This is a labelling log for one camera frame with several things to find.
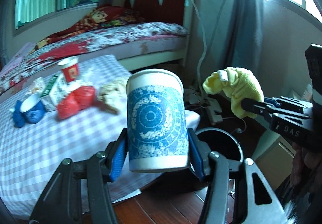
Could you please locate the yellow cloth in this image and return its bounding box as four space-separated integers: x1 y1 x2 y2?
202 67 264 119

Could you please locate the blue white bowl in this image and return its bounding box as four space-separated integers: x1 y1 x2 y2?
20 93 46 124

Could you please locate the blue patterned paper cup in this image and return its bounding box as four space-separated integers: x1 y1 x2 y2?
126 69 189 173

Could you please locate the red plastic bag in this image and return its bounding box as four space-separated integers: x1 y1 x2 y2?
57 86 96 120

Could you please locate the green white milk carton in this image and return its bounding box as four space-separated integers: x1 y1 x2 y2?
40 73 68 112

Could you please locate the beige patterned cloth bundle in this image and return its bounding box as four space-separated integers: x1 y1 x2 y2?
97 77 128 115

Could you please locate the blue knitted sock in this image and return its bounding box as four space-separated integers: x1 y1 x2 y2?
10 100 26 128

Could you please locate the black trash bucket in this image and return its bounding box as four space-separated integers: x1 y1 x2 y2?
196 128 244 162

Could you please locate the person right hand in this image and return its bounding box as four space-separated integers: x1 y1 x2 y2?
290 142 321 193

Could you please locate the grey blue curtain right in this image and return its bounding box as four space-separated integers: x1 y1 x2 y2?
224 0 264 75

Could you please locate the red white small carton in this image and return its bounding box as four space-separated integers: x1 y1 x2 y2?
26 77 46 95

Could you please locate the red paper cup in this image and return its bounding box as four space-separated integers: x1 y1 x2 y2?
57 56 79 83

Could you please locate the red heart headboard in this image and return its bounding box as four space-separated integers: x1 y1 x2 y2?
119 0 193 71

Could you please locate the bed with floral sheet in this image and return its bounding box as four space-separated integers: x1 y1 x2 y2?
1 22 188 94

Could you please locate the red patterned blanket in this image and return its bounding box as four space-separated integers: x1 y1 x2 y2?
28 4 143 55

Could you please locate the white hanging cable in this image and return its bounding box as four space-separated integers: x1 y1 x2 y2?
187 0 208 96

